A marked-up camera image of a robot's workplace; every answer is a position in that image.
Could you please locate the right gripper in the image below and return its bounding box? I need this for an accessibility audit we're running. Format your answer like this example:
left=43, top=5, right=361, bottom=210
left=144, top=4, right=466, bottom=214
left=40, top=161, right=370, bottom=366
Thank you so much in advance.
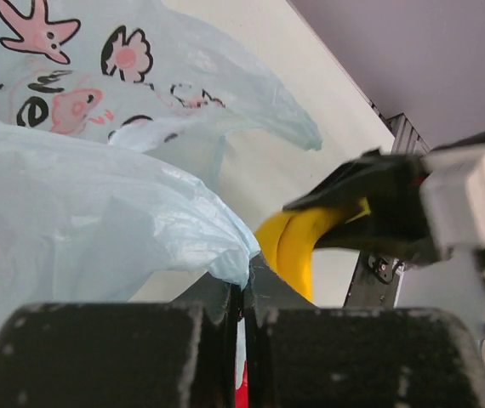
left=282, top=149, right=444, bottom=265

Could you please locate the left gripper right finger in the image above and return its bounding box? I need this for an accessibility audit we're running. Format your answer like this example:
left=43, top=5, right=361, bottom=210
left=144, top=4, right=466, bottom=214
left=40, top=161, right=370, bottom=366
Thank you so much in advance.
left=243, top=256, right=485, bottom=407

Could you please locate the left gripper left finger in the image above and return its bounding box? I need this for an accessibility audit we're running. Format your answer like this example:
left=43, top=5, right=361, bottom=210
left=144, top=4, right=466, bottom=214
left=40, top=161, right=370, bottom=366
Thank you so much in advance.
left=0, top=275, right=241, bottom=407

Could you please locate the yellow fake fruit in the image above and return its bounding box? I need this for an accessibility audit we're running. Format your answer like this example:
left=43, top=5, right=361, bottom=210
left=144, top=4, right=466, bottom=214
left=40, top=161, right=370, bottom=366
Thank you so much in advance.
left=254, top=198, right=370, bottom=301

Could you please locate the light blue plastic bag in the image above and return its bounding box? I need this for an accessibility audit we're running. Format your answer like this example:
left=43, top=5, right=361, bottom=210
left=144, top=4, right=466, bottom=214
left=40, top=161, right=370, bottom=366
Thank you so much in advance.
left=0, top=1, right=322, bottom=326

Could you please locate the red fake apple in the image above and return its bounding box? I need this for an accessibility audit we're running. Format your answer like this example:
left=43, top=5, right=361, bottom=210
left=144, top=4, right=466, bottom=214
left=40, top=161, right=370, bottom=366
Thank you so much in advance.
left=235, top=362, right=249, bottom=408

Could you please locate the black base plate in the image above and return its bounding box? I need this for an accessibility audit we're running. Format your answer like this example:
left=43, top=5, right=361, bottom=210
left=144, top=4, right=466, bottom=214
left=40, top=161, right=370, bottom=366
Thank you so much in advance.
left=343, top=252, right=405, bottom=309

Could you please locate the aluminium frame rail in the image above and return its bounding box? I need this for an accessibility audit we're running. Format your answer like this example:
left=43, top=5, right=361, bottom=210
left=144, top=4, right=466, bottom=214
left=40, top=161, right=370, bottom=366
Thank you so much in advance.
left=369, top=101, right=430, bottom=153

